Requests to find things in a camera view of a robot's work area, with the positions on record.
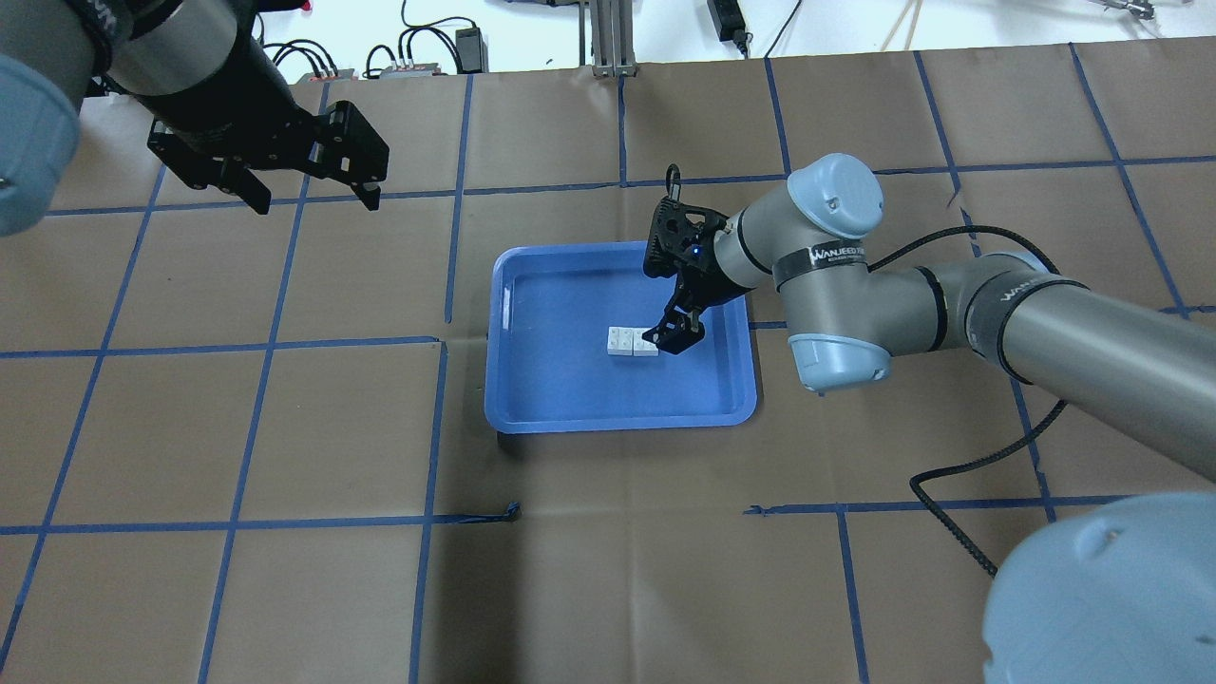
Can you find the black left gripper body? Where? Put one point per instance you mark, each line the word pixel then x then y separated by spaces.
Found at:
pixel 249 106

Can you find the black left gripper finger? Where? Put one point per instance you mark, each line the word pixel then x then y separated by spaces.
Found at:
pixel 246 186
pixel 370 194

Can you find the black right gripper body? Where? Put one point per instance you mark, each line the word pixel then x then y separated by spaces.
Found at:
pixel 700 277

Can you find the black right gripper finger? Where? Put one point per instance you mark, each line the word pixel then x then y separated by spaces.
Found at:
pixel 677 334
pixel 682 304

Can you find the white block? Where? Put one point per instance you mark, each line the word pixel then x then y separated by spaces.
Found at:
pixel 620 341
pixel 642 346

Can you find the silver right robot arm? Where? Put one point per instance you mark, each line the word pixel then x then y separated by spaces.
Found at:
pixel 1122 594

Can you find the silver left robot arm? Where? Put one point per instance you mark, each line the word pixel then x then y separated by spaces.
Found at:
pixel 161 53

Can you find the blue plastic tray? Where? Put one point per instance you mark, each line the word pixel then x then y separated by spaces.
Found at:
pixel 548 368

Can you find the black power adapter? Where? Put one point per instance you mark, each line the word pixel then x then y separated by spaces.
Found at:
pixel 471 51

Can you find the black power strip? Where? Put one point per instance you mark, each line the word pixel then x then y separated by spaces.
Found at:
pixel 729 24

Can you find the aluminium profile post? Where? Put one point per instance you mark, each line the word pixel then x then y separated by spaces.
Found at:
pixel 612 38

